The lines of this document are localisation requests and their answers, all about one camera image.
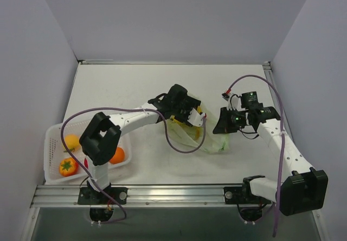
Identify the light green plastic bag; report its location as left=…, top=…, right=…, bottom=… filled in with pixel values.
left=166, top=102, right=230, bottom=154

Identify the orange fruit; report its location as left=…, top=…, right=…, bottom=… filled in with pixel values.
left=109, top=147, right=125, bottom=165

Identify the yellow banana bunch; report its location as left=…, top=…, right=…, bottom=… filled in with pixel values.
left=170, top=106, right=203, bottom=141

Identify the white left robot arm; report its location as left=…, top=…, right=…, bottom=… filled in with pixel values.
left=79, top=84, right=206, bottom=204

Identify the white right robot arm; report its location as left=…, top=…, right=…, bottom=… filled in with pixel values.
left=213, top=92, right=328, bottom=216

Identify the white plastic basket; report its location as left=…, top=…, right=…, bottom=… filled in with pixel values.
left=43, top=119, right=132, bottom=185

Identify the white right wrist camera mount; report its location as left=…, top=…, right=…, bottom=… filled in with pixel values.
left=222, top=89, right=241, bottom=110

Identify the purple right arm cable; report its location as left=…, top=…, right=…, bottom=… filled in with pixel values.
left=227, top=74, right=285, bottom=238

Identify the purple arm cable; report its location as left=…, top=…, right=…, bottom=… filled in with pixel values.
left=227, top=74, right=285, bottom=238
left=61, top=107, right=208, bottom=224

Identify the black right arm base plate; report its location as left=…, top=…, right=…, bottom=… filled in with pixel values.
left=223, top=186, right=263, bottom=205

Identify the aluminium front rail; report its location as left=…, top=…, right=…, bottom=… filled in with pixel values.
left=31, top=184, right=272, bottom=209

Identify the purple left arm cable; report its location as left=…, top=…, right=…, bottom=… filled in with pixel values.
left=61, top=107, right=208, bottom=224

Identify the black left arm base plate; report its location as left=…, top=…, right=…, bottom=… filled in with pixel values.
left=77, top=186, right=128, bottom=205

